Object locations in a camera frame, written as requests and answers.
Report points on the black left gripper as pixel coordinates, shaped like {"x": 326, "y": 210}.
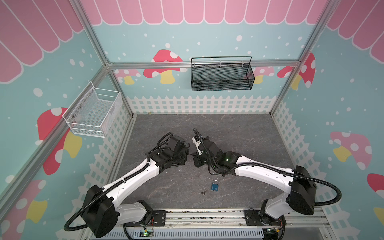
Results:
{"x": 185, "y": 150}

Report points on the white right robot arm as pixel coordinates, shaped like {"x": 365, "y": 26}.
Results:
{"x": 298, "y": 192}

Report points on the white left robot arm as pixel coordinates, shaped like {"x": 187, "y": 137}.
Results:
{"x": 103, "y": 205}

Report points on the blue padlock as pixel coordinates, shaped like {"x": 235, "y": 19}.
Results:
{"x": 215, "y": 186}

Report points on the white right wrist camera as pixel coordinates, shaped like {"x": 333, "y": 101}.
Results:
{"x": 198, "y": 145}

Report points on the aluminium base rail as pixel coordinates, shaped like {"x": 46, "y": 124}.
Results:
{"x": 227, "y": 224}

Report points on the black mesh wall basket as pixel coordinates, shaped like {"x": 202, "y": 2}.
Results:
{"x": 230, "y": 73}

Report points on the white wire wall basket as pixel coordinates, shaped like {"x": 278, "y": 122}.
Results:
{"x": 93, "y": 112}

